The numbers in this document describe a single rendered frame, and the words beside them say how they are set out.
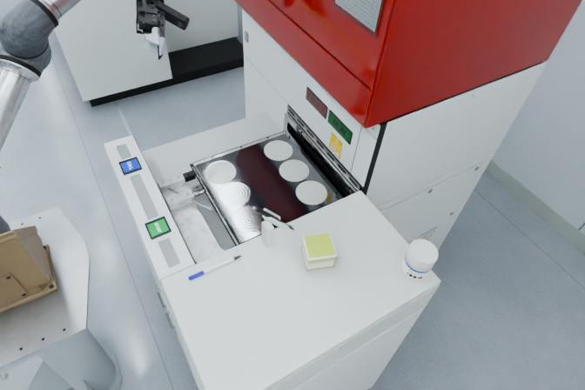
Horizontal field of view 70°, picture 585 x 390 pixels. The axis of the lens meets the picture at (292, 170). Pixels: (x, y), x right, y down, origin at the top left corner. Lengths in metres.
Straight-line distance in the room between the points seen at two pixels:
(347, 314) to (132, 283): 1.41
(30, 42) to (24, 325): 0.74
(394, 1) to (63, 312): 1.11
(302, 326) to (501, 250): 1.75
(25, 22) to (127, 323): 1.37
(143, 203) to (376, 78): 0.73
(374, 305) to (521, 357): 1.34
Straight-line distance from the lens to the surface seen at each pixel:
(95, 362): 1.85
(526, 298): 2.50
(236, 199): 1.31
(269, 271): 1.09
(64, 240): 1.44
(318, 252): 1.04
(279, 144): 1.47
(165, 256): 1.15
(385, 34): 0.93
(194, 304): 1.06
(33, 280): 1.30
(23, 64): 1.41
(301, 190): 1.33
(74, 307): 1.31
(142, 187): 1.31
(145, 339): 2.12
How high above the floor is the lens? 1.91
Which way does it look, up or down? 47 degrees down
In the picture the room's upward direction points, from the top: 5 degrees clockwise
